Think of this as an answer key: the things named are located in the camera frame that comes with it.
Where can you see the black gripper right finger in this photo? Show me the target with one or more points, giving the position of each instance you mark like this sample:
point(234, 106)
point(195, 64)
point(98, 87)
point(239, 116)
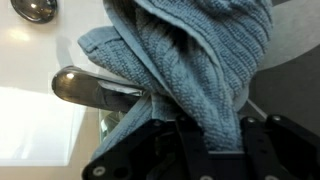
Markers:
point(286, 150)

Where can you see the small white rectangular sink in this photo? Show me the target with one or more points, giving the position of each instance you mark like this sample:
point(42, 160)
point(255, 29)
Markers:
point(30, 50)

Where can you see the chrome tap of small sink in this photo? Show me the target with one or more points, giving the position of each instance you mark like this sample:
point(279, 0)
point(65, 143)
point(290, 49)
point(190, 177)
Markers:
point(83, 88)

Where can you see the gray blue terry towel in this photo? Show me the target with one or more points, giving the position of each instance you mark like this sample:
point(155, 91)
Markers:
point(200, 66)

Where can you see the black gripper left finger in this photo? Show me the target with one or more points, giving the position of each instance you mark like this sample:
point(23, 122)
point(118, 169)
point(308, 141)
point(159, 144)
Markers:
point(133, 150)

